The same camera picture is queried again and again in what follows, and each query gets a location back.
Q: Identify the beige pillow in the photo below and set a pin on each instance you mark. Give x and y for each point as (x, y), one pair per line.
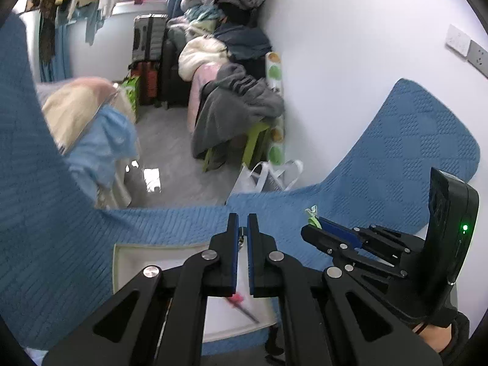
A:
(72, 106)

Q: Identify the small silver black brooch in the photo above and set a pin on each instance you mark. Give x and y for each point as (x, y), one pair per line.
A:
(241, 238)

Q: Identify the white tote bag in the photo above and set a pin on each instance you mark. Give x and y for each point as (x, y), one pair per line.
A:
(263, 181)

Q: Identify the red suitcase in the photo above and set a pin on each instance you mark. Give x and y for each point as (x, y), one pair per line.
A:
(146, 82)

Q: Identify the pile of clothes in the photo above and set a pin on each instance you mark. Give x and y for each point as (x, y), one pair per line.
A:
(221, 26)

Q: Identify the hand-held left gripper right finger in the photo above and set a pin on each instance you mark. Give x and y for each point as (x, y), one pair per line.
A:
(252, 253)

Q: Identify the green hair clip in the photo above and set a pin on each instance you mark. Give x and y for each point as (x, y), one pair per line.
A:
(314, 221)

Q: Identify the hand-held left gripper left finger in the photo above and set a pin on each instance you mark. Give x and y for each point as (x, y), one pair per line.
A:
(232, 253)

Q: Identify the pale green white box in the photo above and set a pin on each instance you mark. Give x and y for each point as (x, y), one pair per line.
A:
(160, 253)

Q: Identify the light blue cloth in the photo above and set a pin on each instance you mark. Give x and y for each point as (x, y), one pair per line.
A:
(103, 141)

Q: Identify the pink hat hair clip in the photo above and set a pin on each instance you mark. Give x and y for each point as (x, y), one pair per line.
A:
(237, 298)

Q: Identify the person's right forearm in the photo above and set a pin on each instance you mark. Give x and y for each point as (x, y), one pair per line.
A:
(438, 339)

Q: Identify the fruit print rolled mat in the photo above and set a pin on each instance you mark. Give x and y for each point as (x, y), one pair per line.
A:
(275, 80)

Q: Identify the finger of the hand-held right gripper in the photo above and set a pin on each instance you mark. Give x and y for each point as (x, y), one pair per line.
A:
(339, 230)
(320, 240)

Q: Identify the white wall socket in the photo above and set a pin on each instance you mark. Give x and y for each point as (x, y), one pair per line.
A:
(479, 58)
(457, 40)

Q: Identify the green stool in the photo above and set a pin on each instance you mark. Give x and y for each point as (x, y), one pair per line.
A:
(255, 141)

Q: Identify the green patterned bag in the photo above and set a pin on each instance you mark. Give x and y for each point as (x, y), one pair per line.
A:
(131, 95)

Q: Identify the black suitcase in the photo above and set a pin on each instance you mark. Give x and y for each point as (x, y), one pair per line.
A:
(171, 76)

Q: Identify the blue textured blanket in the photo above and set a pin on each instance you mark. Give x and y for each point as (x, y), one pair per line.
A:
(45, 236)

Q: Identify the grey suitcase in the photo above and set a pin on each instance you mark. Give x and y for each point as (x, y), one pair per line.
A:
(148, 38)

